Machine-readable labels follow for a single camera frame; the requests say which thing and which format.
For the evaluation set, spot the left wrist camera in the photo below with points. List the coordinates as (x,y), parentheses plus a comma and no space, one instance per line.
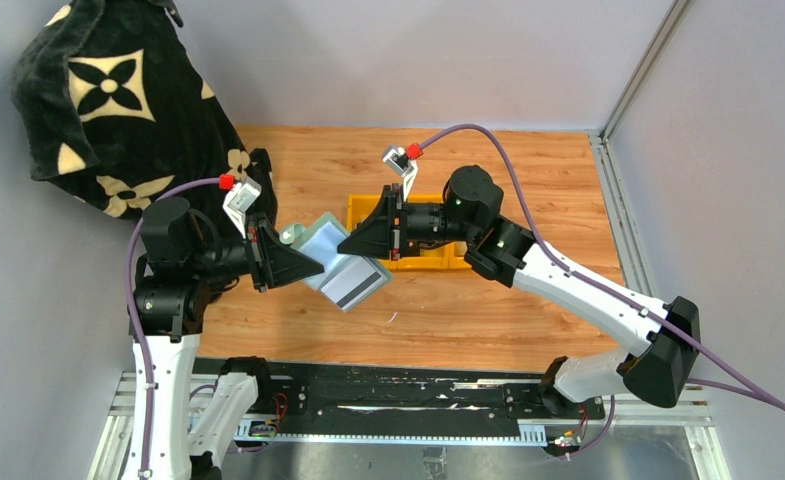
(239,198)

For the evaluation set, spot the silver magstripe credit card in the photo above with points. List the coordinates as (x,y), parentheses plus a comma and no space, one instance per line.
(352,280)

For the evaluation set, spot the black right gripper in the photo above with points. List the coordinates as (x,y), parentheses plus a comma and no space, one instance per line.
(396,223)

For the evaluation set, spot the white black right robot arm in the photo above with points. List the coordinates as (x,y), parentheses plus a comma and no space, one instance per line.
(655,355)

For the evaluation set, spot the aluminium corner frame post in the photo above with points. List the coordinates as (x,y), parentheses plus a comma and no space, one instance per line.
(632,258)

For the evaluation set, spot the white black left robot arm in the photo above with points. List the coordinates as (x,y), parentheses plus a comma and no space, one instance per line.
(173,287)

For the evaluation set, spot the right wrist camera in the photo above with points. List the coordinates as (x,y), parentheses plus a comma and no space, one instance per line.
(396,158)

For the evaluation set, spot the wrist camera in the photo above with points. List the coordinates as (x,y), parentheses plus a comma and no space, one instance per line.
(239,198)
(396,158)

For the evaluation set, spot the yellow middle plastic bin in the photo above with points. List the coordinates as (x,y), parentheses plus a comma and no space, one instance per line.
(425,262)

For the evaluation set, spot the black cream floral blanket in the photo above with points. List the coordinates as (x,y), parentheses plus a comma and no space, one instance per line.
(116,114)

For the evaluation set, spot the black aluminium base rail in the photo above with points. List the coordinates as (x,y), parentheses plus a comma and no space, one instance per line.
(305,403)

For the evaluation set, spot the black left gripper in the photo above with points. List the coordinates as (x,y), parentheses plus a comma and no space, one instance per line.
(258,251)

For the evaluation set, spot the yellow left plastic bin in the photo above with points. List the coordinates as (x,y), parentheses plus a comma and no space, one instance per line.
(359,207)

